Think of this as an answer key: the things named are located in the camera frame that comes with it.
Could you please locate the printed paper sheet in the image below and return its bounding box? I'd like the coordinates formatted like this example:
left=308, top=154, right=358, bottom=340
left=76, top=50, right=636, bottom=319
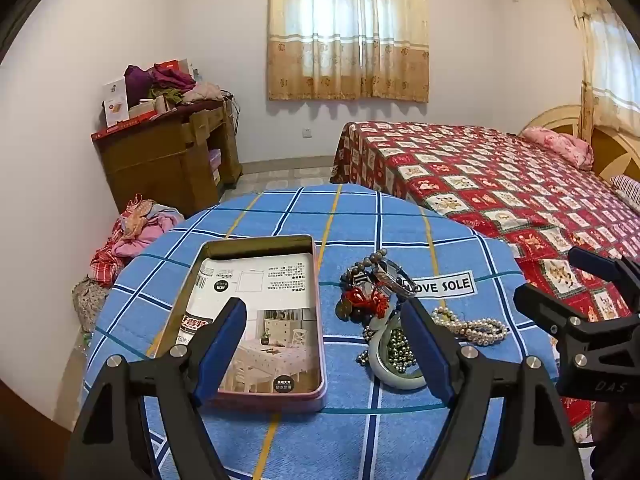
left=184, top=252, right=321, bottom=393

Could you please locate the pale jade bangle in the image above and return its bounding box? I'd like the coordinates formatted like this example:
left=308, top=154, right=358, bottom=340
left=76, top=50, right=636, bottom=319
left=367, top=310, right=432, bottom=394

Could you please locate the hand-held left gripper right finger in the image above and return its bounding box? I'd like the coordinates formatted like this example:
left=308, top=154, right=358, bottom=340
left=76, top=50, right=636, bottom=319
left=399, top=299, right=585, bottom=480

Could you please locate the brown wooden bead bracelet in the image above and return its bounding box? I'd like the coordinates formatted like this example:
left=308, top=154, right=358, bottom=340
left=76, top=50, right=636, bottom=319
left=341, top=254, right=398, bottom=286

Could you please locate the white product box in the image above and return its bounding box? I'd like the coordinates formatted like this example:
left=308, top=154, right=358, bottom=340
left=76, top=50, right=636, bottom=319
left=102, top=78, right=131, bottom=129

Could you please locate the brown wooden desk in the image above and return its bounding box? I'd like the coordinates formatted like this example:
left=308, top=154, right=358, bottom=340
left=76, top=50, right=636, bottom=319
left=91, top=97, right=244, bottom=219

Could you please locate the bed with red patterned bedspread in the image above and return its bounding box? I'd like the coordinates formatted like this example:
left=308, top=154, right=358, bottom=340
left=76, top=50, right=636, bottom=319
left=330, top=121, right=640, bottom=443

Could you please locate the thin metal bangle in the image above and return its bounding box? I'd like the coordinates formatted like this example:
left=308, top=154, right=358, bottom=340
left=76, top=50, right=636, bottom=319
left=370, top=260, right=408, bottom=286

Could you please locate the pile of pink red clothes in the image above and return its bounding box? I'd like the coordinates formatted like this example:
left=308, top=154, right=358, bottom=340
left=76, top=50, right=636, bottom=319
left=89, top=198, right=187, bottom=289

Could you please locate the striped pillow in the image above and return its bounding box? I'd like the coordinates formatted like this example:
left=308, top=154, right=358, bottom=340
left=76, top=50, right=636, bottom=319
left=607, top=174, right=640, bottom=206

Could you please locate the white pearl necklace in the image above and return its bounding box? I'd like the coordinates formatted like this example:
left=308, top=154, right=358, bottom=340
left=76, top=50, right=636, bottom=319
left=431, top=306, right=509, bottom=347

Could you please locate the metal bead necklace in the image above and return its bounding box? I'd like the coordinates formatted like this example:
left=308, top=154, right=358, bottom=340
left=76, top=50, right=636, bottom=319
left=357, top=324, right=419, bottom=376

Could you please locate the pink tin box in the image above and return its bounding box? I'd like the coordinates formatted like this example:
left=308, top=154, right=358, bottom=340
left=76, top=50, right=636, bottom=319
left=145, top=235, right=328, bottom=413

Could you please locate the flat red box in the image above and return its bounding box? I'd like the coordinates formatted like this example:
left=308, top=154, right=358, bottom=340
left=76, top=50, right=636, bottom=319
left=91, top=110, right=157, bottom=142

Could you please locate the pink floral pillow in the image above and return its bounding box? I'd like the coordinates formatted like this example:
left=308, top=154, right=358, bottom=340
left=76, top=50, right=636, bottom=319
left=520, top=126, right=594, bottom=171

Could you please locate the beige patterned window curtain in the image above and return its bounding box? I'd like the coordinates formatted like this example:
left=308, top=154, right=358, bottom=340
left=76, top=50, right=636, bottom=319
left=556, top=0, right=640, bottom=142
left=267, top=0, right=431, bottom=104

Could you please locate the floral patterned cushion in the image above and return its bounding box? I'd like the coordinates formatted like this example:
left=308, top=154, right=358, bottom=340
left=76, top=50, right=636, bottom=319
left=72, top=279, right=110, bottom=335

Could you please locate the white cloth label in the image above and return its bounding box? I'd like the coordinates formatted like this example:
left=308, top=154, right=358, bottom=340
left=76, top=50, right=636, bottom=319
left=409, top=276, right=474, bottom=298

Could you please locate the wooden headboard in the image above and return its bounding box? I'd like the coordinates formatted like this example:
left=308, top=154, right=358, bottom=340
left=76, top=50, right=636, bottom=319
left=520, top=105, right=640, bottom=183

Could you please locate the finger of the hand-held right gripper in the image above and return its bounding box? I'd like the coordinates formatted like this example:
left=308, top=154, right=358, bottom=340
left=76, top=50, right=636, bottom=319
left=568, top=247, right=640, bottom=313
left=513, top=283, right=603, bottom=361

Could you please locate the pile of clothes on desk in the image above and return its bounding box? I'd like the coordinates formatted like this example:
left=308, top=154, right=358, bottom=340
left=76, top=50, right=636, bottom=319
left=123, top=62, right=224, bottom=107

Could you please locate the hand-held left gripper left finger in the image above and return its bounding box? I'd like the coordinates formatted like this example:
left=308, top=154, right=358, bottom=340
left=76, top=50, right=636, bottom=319
left=65, top=297, right=248, bottom=480

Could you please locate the blue checked tablecloth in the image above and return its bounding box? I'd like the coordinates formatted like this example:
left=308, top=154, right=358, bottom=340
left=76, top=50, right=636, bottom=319
left=85, top=184, right=562, bottom=480

